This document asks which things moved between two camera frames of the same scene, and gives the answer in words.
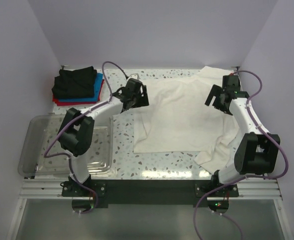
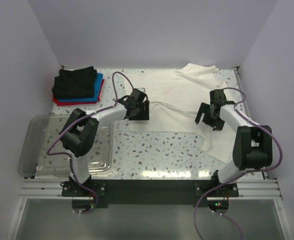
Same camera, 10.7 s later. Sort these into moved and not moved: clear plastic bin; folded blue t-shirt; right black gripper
Moved: right black gripper
Not moved: clear plastic bin; folded blue t-shirt
